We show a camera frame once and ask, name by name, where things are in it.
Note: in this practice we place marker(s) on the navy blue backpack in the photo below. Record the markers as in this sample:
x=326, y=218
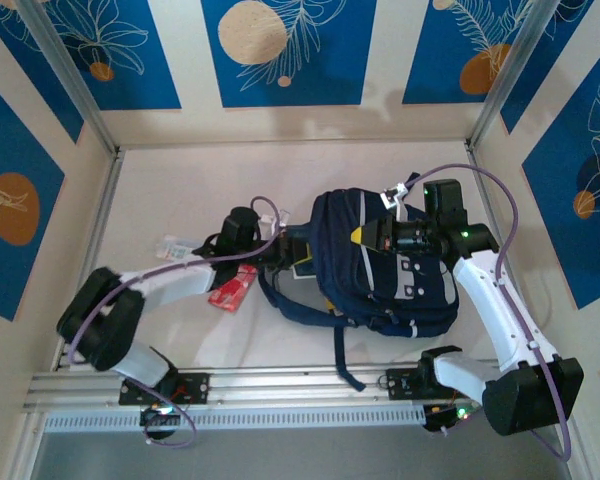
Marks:
x=340, y=240

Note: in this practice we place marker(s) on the red packet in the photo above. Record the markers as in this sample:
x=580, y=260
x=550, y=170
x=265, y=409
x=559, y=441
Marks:
x=232, y=290

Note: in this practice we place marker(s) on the clear plastic stationery packet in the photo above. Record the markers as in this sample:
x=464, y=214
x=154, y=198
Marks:
x=172, y=247

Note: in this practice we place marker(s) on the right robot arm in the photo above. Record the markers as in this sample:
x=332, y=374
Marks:
x=480, y=300

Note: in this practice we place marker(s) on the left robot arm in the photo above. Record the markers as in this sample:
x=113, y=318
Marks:
x=105, y=340

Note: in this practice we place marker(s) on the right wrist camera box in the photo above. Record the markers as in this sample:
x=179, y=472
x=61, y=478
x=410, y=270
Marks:
x=395, y=195

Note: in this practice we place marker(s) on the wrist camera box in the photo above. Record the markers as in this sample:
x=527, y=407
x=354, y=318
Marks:
x=395, y=195
x=267, y=219

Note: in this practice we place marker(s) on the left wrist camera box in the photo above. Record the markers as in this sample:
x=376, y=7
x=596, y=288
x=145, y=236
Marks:
x=267, y=219

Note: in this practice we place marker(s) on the aluminium table side rail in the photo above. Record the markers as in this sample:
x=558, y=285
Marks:
x=102, y=210
x=486, y=195

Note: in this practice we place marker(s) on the aluminium mounting rail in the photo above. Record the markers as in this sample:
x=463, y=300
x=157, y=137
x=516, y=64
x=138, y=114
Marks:
x=300, y=385

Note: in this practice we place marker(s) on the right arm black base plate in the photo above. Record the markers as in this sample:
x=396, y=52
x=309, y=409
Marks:
x=402, y=385

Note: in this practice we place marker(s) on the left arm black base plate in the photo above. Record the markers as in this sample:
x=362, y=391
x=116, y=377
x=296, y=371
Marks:
x=195, y=387

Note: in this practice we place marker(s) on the aluminium frame post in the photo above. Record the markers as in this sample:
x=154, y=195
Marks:
x=515, y=65
x=65, y=65

